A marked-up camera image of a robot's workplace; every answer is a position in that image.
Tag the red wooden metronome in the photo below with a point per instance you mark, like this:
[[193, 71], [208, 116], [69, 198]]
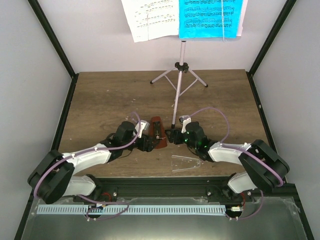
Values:
[[156, 128]]

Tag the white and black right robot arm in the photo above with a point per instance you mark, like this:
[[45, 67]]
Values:
[[264, 169]]

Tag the light blue slotted cable duct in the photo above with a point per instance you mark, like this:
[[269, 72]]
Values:
[[70, 209]]

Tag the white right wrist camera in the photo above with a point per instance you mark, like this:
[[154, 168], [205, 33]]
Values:
[[184, 121]]

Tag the lilac music stand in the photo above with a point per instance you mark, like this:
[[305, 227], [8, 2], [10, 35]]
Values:
[[183, 68]]

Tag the white sheet music page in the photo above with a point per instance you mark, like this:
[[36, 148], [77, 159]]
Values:
[[151, 19]]

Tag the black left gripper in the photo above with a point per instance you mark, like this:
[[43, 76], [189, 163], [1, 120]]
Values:
[[148, 148]]

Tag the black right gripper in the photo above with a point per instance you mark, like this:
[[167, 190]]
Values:
[[175, 133]]

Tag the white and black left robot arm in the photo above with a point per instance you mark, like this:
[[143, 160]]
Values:
[[56, 175]]

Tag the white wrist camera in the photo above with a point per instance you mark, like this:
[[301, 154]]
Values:
[[184, 121], [141, 126]]

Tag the blue sheet music page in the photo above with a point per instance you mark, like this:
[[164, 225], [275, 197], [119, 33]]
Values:
[[210, 18]]

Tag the clear plastic metronome cover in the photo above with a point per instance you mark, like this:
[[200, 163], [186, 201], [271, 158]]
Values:
[[183, 163]]

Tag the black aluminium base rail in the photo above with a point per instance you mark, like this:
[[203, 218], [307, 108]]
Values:
[[212, 188]]

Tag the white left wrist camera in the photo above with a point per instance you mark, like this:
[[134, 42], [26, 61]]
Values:
[[141, 126]]

